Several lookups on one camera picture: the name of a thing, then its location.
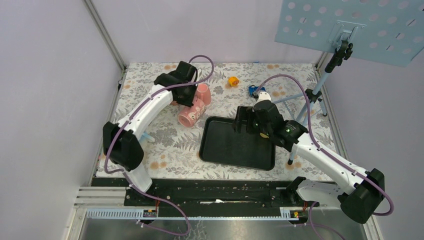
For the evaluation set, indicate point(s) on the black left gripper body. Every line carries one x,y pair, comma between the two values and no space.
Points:
187,99

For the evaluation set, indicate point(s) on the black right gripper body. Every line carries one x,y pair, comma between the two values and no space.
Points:
253,125

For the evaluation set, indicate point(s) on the yellow ceramic mug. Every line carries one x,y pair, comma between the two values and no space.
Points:
264,135

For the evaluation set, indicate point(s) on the salmon pink ceramic mug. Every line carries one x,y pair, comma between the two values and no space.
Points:
203,93

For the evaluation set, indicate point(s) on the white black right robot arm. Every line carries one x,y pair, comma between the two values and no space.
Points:
356,191

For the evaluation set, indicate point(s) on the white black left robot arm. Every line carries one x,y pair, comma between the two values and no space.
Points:
121,140

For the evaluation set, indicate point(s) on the blue white ceramic mug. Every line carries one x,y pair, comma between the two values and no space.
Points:
146,137

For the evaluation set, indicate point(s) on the blue toy car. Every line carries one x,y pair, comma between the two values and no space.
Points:
254,91

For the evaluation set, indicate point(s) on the small orange toy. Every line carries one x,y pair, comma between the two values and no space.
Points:
233,81

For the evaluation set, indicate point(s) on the black plastic tray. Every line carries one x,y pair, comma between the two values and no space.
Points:
221,145

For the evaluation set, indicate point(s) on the floral patterned tablecloth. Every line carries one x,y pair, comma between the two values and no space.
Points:
175,152

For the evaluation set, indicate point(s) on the light blue tripod stand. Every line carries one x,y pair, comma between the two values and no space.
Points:
342,52

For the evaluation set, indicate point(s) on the light blue perforated board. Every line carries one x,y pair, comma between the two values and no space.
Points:
383,31

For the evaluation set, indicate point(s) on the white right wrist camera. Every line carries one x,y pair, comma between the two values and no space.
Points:
263,96

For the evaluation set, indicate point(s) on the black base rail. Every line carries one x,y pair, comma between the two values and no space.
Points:
210,198

